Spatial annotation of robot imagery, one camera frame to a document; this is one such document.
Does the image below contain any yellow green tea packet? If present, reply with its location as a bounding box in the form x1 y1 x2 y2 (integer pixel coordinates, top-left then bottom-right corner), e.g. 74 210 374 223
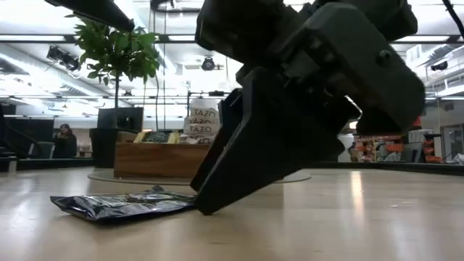
133 130 181 144

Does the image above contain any wooden tea organizer box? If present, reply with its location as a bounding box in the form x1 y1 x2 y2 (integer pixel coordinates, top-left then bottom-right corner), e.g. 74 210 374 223
113 130 211 179

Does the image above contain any black foil tea packet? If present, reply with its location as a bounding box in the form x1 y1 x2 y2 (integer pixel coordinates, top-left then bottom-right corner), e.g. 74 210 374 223
49 185 197 223

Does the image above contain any green leafy plant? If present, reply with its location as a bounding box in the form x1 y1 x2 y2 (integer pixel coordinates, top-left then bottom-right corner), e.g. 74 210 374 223
65 14 162 130

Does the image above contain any black partition panel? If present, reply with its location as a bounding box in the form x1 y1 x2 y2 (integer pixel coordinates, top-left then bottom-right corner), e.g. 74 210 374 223
96 107 144 133

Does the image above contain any shelf with orange bins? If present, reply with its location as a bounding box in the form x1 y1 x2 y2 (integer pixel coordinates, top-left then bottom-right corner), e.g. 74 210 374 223
347 134 444 164

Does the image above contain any black plant pot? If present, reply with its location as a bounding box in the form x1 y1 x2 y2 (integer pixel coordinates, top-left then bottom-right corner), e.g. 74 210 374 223
89 127 121 169

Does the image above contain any person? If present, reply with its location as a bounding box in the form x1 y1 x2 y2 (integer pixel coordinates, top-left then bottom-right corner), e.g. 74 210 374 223
52 123 78 159

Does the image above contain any black aluminium table frame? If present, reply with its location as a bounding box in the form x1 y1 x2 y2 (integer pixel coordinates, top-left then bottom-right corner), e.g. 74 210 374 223
0 156 464 178

